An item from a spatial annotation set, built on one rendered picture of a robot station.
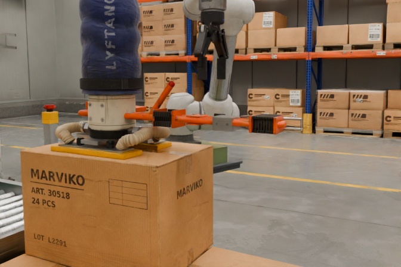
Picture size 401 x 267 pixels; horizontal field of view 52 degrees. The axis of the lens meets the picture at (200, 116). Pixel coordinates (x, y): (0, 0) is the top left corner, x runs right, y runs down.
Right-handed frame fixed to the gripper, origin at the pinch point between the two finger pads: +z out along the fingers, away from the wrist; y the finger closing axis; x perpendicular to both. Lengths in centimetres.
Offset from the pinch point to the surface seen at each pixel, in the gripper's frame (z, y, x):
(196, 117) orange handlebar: 13.1, 3.9, -3.5
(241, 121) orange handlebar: 13.8, 3.8, 12.0
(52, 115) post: 24, -52, -131
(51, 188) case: 40, 19, -54
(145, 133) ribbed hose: 19.2, 7.2, -21.5
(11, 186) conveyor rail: 65, -33, -146
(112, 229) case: 50, 18, -27
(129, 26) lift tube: -17.1, 2.3, -31.5
